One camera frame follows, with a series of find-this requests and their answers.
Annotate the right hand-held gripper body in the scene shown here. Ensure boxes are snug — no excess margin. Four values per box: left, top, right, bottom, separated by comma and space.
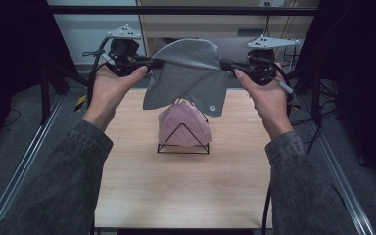
245, 34, 302, 87

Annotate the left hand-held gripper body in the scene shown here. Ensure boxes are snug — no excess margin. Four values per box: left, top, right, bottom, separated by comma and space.
105, 23, 153, 78

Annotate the grey beanie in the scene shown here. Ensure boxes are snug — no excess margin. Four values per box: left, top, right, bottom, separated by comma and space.
142, 37, 229, 118

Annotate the pink beanie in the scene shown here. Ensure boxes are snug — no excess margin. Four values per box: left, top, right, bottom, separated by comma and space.
157, 100, 213, 149

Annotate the black wire rack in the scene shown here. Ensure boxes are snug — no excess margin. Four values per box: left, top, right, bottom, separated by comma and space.
157, 97, 211, 156

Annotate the person's left hand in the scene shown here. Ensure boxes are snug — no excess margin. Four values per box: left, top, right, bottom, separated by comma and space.
82, 64, 150, 132

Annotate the person's right hand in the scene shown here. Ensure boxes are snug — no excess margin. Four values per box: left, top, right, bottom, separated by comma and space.
233, 61, 295, 141

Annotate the white cabinet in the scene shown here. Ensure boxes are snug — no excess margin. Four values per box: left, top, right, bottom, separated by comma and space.
45, 0, 149, 66

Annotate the light wooden desk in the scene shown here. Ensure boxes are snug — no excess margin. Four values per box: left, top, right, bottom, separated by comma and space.
136, 0, 321, 71

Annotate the black metal stand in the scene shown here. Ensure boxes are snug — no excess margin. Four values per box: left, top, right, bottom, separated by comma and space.
285, 64, 323, 127
39, 62, 94, 127

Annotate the left hand-held gripper cable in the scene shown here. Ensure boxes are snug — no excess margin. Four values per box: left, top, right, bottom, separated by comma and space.
82, 36, 116, 109

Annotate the hand-held gripper cable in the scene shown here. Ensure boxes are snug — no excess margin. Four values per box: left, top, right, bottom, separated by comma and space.
82, 36, 116, 109
261, 61, 296, 235

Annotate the yellow cable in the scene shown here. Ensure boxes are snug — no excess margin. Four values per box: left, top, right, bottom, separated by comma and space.
278, 15, 292, 42

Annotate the black frame crossbar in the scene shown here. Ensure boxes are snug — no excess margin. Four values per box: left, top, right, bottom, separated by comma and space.
48, 5, 319, 17

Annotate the black floor cable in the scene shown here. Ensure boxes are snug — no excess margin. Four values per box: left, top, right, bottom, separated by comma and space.
290, 107, 341, 155

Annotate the aluminium floor rail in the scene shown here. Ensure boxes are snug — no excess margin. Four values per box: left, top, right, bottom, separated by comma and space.
0, 95, 66, 235
297, 95, 376, 235

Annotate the right hand-held gripper cable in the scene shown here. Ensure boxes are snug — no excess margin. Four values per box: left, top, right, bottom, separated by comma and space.
261, 61, 296, 235

